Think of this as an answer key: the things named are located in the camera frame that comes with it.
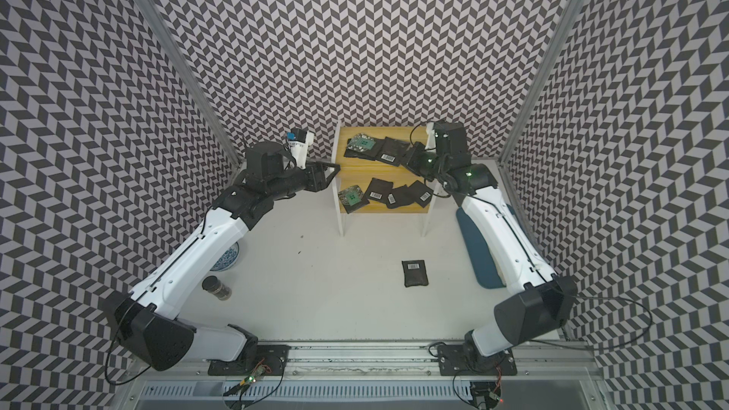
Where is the green floral tea bag lower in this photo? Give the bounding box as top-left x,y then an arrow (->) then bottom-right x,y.
338,185 -> 369,214

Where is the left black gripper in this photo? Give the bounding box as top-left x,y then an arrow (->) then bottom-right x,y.
266,159 -> 339,201

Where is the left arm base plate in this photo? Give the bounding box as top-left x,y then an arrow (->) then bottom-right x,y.
207,344 -> 290,377

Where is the green floral tea bag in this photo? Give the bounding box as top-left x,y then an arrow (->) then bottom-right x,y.
347,133 -> 377,154
338,185 -> 369,214

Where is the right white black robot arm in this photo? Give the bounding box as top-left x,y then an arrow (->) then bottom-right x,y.
404,121 -> 577,364

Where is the blue white ceramic bowl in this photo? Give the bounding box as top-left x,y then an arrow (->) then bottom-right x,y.
211,242 -> 240,273

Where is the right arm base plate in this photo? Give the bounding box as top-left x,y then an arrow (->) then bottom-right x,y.
429,344 -> 518,377

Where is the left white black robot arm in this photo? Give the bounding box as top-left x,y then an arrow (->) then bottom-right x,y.
100,142 -> 341,371

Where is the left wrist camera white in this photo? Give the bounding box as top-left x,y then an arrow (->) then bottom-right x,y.
286,127 -> 315,169

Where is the teal tray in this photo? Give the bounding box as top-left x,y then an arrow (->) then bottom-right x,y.
456,208 -> 505,290

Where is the dark spice jar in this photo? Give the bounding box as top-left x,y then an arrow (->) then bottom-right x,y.
201,275 -> 232,301

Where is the green floral tea bag top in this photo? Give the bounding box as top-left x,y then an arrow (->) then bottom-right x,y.
347,133 -> 377,154

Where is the aluminium front rail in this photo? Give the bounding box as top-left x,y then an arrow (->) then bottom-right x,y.
121,339 -> 605,383

